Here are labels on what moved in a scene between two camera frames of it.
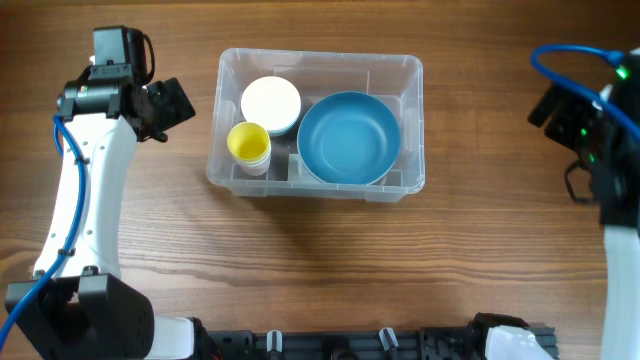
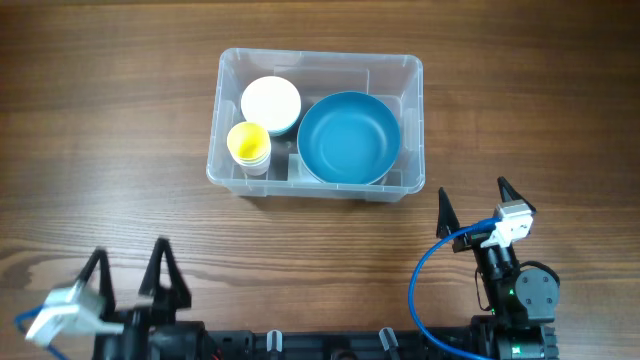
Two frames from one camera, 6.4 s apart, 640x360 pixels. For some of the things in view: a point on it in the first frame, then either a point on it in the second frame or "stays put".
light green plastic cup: (251, 164) stays put
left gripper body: (170, 108) -> (143, 317)
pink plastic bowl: (271, 101) stays put
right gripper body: (580, 126) -> (495, 263)
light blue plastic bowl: (283, 130) stays put
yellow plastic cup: (248, 141) stays put
